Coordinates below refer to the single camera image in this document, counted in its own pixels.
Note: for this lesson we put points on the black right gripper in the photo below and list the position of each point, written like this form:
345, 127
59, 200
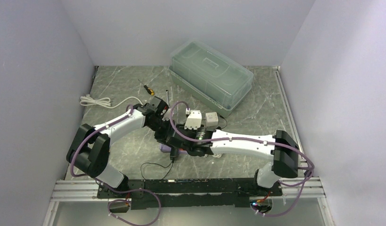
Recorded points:
182, 127

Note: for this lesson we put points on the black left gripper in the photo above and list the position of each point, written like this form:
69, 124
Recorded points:
161, 137

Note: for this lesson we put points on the black TP-Link power adapter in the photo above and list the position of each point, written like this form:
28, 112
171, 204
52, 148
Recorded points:
173, 156

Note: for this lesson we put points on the white tiger cube socket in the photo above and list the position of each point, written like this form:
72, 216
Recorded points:
211, 119

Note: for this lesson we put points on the purple USB hub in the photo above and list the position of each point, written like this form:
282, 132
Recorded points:
167, 149

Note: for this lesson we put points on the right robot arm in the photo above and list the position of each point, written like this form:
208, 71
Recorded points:
279, 150

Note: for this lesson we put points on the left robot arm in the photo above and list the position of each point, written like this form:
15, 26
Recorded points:
90, 148

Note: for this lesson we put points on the small yellow black screwdriver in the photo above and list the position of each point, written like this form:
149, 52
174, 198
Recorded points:
147, 89

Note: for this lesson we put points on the silver ratchet wrench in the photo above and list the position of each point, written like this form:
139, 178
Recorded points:
167, 97

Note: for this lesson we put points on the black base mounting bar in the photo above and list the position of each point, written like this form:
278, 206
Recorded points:
237, 192

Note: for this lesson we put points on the translucent plastic storage box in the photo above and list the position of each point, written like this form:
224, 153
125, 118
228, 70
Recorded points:
217, 81

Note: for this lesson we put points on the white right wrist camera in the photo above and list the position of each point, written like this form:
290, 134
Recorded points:
194, 119

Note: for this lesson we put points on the aluminium frame rail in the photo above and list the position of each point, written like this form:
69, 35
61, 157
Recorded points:
291, 120

